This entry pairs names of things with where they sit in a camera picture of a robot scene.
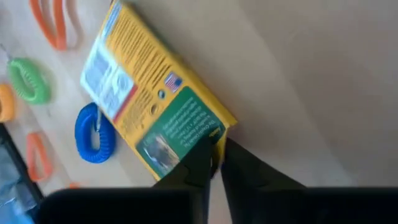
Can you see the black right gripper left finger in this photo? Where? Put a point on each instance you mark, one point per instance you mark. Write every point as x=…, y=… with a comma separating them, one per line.
x=202, y=168

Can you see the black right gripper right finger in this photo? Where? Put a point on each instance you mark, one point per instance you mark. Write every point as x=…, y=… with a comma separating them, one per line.
x=245, y=177

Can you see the yellow crayon box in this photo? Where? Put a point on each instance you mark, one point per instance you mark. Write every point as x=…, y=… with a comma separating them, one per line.
x=149, y=93

